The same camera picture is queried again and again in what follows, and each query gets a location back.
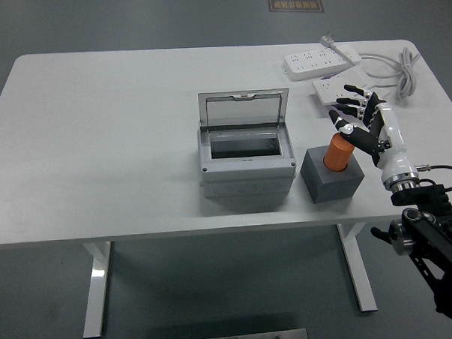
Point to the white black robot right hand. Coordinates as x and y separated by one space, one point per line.
392 147

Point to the orange cylindrical battery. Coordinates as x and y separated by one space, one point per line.
336 153

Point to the grey plastic electrical box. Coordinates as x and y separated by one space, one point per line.
248 164

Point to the smoky transparent box lid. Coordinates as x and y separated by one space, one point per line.
242 112

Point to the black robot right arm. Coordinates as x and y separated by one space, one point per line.
431 228

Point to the grey block with round hole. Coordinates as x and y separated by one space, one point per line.
335 187

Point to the white socket panel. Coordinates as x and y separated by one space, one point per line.
325 88

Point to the narrow white power strip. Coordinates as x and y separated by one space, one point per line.
348 53

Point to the wide white power strip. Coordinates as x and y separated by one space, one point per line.
311 62

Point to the white table leg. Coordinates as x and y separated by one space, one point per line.
360 272
98 287

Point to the brown floor sign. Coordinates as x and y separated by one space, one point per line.
295 2

